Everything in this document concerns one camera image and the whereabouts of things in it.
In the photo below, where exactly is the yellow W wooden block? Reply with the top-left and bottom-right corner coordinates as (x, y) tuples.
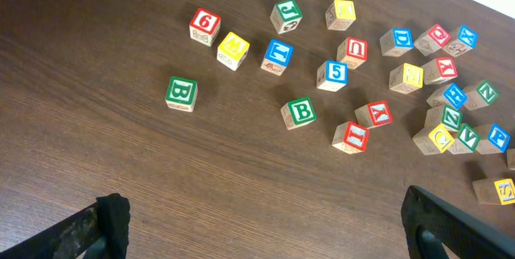
(216, 31), (250, 71)

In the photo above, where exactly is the red I wooden block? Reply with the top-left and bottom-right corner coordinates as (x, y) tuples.
(332, 121), (369, 154)

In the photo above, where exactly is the yellow S wooden block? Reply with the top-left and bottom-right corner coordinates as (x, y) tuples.
(472, 179), (514, 205)

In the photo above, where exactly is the blue X wooden block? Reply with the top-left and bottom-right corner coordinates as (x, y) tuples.
(443, 25), (479, 57)

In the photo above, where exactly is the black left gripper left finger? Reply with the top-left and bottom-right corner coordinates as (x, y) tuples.
(1, 193), (130, 259)

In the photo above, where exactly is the blue I wooden block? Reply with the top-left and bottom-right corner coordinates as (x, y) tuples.
(261, 39), (294, 76)

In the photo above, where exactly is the blue P wooden block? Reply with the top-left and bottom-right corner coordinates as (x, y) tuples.
(474, 124), (511, 154)

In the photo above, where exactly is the green V wooden block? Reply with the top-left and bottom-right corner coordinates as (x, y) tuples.
(447, 123), (481, 154)

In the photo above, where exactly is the red 6 wooden block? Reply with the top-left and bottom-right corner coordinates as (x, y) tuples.
(189, 8), (221, 47)

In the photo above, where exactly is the green Z wooden block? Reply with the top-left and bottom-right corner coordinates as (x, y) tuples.
(424, 105), (463, 132)

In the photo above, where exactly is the blue 5 wooden block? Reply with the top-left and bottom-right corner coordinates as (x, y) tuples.
(316, 60), (348, 92)

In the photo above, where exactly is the yellow middle wooden block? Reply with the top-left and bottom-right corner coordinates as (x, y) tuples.
(389, 63), (423, 94)

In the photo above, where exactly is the red U wooden block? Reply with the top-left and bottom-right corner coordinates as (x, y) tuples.
(336, 37), (368, 70)

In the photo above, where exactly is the green N wooden block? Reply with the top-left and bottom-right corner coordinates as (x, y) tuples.
(463, 80), (499, 110)

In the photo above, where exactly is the yellow top wooden block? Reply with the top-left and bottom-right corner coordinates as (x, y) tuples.
(325, 0), (356, 31)

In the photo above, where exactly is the green R wooden block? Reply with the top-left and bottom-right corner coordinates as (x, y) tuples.
(165, 76), (198, 112)

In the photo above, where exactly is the red K wooden block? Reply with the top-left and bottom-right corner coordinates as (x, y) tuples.
(355, 101), (393, 129)

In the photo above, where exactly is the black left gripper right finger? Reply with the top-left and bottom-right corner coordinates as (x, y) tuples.
(401, 185), (514, 259)

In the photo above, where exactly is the green J wooden block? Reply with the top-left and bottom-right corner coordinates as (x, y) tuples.
(270, 0), (303, 34)

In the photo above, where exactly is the red X wooden block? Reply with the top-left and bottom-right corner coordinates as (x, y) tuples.
(422, 57), (458, 84)

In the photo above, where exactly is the red E wooden block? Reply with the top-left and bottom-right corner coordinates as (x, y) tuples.
(506, 149), (515, 171)

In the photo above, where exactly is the red Q wooden block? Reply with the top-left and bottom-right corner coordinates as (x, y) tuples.
(414, 24), (451, 56)

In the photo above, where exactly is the blue H wooden block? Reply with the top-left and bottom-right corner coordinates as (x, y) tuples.
(426, 83), (468, 110)

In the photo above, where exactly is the blue D wooden block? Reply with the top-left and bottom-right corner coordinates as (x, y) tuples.
(380, 27), (414, 57)

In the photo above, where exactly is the yellow C wooden block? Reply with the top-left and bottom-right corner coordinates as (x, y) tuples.
(412, 124), (455, 155)

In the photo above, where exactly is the green B wooden block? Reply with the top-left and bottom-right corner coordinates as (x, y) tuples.
(281, 97), (317, 130)

